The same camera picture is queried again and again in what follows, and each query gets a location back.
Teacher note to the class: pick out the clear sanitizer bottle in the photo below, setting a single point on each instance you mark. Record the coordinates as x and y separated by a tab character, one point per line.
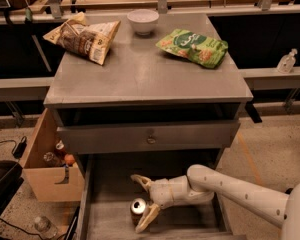
287	62

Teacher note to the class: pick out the orange soda can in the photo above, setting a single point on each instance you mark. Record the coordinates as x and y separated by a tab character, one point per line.
137	208

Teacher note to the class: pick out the grey top drawer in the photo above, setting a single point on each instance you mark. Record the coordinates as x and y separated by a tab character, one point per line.
121	138

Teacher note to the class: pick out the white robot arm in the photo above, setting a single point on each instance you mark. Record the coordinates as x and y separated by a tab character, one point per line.
201	183

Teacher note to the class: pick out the cardboard box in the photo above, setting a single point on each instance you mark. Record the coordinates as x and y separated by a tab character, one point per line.
49	184

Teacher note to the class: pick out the grey open middle drawer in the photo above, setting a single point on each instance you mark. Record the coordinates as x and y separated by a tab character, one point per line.
109	192

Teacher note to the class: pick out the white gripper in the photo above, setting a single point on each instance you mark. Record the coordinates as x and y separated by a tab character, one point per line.
161	192

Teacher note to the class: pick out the orange fruit in box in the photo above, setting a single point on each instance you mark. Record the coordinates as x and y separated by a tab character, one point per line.
69	159

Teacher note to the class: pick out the plastic water bottle on floor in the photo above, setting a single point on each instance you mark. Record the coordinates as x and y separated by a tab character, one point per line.
45	227

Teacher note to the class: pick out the brown chip bag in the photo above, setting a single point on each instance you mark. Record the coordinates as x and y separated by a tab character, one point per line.
90	41

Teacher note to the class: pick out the black office chair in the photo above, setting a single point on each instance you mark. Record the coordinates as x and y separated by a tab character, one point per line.
10	181

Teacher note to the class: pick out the black power adapter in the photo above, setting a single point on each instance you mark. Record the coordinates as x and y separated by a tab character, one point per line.
20	148

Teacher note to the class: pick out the green snack bag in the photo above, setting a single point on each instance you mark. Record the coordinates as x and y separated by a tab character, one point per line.
205	51

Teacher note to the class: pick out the white ceramic bowl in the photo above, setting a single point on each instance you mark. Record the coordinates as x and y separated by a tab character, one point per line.
143	21

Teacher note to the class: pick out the red can in box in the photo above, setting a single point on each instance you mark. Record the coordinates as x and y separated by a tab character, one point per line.
60	149

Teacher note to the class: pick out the bottle in box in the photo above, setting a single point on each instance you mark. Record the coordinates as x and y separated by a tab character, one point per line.
52	160

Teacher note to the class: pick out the grey drawer cabinet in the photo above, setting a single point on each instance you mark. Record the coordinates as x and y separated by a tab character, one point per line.
139	83

